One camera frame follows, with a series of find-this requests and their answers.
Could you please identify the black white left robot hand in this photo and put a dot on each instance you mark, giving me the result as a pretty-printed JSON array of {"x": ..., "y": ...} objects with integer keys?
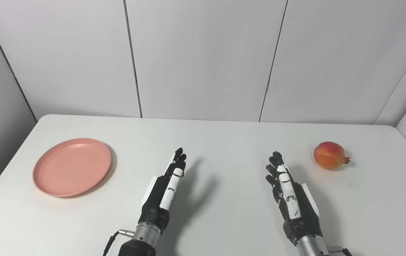
[{"x": 156, "y": 199}]

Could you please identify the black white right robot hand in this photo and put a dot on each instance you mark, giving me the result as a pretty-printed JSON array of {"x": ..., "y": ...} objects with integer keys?
[{"x": 295, "y": 206}]

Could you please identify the red yellow pomegranate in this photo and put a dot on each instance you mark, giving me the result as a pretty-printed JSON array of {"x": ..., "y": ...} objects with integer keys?
[{"x": 327, "y": 155}]

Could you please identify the pink round plate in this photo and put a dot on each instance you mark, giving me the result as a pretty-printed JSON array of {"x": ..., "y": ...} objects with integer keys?
[{"x": 71, "y": 167}]

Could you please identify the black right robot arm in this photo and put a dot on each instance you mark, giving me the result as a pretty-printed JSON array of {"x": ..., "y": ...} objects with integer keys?
[{"x": 311, "y": 247}]

